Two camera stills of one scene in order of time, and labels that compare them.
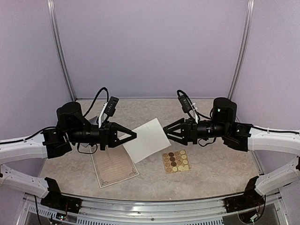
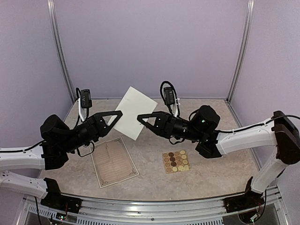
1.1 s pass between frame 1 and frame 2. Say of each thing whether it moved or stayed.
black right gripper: moved
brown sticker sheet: stayed
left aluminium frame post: stayed
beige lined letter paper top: moved
